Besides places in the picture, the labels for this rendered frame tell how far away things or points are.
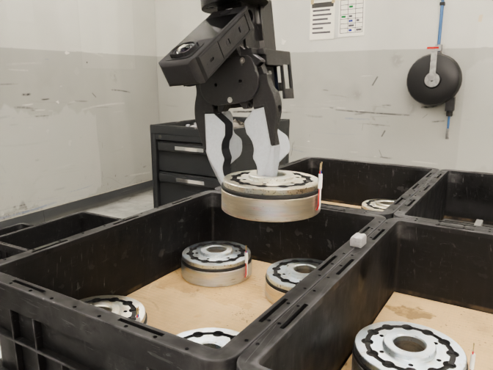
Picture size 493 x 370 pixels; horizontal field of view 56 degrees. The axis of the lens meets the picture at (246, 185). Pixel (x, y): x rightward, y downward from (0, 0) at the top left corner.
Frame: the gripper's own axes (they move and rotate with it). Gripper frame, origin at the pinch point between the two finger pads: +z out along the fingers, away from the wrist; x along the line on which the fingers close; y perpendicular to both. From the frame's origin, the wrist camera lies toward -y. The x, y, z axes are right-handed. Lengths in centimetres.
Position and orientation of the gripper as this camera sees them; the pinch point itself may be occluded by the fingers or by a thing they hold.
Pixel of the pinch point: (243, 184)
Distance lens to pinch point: 50.5
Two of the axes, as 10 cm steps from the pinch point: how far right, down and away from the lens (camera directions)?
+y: 5.2, -1.8, 8.4
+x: -8.5, 0.1, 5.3
